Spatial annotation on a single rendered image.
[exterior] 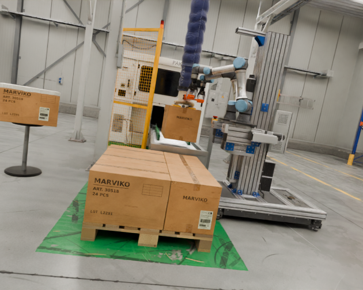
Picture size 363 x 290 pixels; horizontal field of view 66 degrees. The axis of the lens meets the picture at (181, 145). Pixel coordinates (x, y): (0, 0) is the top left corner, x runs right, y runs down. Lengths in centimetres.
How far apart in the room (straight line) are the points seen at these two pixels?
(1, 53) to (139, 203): 1192
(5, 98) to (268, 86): 283
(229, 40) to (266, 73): 969
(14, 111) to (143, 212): 200
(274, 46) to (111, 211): 235
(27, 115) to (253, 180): 264
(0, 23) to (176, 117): 1110
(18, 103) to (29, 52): 971
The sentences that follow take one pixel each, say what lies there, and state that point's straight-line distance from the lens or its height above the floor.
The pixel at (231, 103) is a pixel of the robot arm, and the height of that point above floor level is 123.
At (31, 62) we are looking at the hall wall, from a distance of 1312.
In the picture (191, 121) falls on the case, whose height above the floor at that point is 93.
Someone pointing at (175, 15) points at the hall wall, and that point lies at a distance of 1271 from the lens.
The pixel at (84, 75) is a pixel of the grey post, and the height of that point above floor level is 139.
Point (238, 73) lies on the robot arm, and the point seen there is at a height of 151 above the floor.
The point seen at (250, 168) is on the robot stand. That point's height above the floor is 54.
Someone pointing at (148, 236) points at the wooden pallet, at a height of 8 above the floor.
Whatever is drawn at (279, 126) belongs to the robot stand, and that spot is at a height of 106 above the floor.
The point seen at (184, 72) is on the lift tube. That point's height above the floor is 151.
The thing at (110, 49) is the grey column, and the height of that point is 169.
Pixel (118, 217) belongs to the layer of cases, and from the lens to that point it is 222.
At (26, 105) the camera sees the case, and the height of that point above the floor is 83.
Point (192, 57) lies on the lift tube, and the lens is 363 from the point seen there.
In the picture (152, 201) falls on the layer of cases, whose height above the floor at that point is 37.
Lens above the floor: 110
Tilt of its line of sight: 8 degrees down
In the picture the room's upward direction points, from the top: 10 degrees clockwise
